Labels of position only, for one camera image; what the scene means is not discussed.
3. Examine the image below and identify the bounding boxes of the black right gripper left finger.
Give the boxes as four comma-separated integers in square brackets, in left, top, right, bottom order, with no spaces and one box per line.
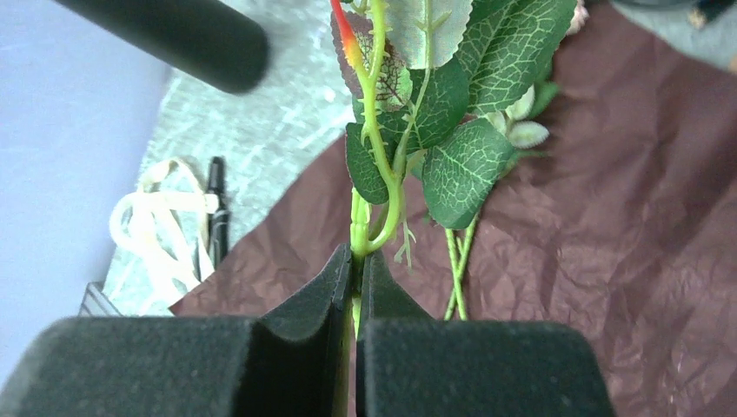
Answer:
[1,245,352,416]

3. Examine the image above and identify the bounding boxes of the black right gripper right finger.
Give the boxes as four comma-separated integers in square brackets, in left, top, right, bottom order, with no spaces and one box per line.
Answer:
[355,253,614,416]

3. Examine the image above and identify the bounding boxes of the beige ribbon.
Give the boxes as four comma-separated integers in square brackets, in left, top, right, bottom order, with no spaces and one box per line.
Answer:
[109,157,222,315]

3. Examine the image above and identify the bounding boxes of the dark red wrapping paper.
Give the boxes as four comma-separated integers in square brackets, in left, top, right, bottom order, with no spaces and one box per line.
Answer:
[169,3,737,417]

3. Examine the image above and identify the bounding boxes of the red flower bouquet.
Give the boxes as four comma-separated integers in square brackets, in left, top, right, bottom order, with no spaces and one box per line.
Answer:
[330,1,588,320]

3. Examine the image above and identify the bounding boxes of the black cone vase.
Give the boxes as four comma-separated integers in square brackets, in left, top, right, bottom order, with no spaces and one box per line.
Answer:
[59,0,270,95]

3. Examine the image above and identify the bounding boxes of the black pruning shears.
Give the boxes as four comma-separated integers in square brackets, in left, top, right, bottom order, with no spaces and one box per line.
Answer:
[196,156,231,268]

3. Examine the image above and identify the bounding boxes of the aluminium frame rail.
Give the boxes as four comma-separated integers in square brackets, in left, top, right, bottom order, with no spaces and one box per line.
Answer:
[77,281,122,317]

